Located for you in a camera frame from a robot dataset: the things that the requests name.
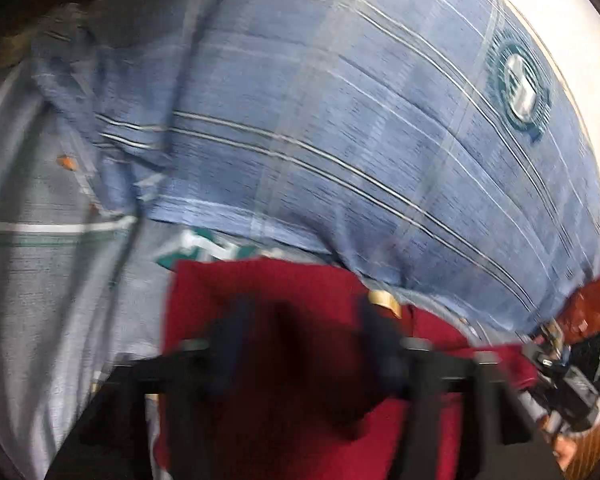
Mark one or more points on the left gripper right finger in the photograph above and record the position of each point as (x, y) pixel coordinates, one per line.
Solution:
(460, 410)

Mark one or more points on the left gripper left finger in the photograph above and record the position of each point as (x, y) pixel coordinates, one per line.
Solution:
(111, 439)

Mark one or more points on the red small sweater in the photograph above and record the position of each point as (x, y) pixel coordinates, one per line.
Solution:
(295, 409)

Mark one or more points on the right human hand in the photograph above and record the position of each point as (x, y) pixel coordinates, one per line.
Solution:
(564, 448)

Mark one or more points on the red plastic bag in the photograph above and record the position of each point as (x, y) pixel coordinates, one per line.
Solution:
(580, 319)

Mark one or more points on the grey patterned bed sheet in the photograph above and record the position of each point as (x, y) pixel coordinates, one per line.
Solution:
(79, 289)

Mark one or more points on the blue plaid pillow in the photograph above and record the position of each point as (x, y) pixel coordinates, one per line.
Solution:
(434, 145)

